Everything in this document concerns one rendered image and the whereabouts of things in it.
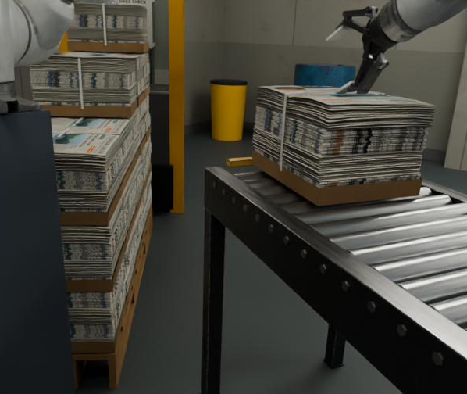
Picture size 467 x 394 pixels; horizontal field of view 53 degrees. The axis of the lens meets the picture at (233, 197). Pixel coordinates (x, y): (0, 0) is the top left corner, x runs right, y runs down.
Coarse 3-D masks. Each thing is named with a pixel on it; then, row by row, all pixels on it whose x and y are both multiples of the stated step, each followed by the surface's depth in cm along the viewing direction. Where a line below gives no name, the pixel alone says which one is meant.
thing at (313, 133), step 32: (320, 96) 113; (352, 96) 115; (384, 96) 117; (320, 128) 101; (352, 128) 101; (384, 128) 105; (416, 128) 108; (288, 160) 115; (320, 160) 102; (352, 160) 104; (384, 160) 108; (416, 160) 111
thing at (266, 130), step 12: (264, 96) 127; (276, 96) 120; (264, 108) 127; (276, 108) 120; (264, 120) 128; (276, 120) 121; (264, 132) 127; (276, 132) 120; (264, 144) 127; (276, 144) 121; (276, 156) 121
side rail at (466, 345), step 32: (224, 192) 121; (256, 192) 114; (224, 224) 124; (256, 224) 106; (288, 224) 95; (288, 256) 94; (320, 256) 83; (352, 256) 82; (320, 288) 84; (352, 288) 75; (384, 288) 72; (352, 320) 76; (384, 320) 69; (416, 320) 64; (448, 320) 64; (384, 352) 70; (416, 352) 64; (448, 352) 58; (416, 384) 64; (448, 384) 59
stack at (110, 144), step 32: (64, 128) 166; (96, 128) 168; (128, 128) 184; (64, 160) 134; (96, 160) 135; (128, 160) 185; (64, 192) 137; (96, 192) 138; (128, 192) 184; (128, 224) 188; (64, 256) 144; (96, 256) 145; (128, 256) 191; (128, 288) 185; (96, 320) 152; (128, 320) 196
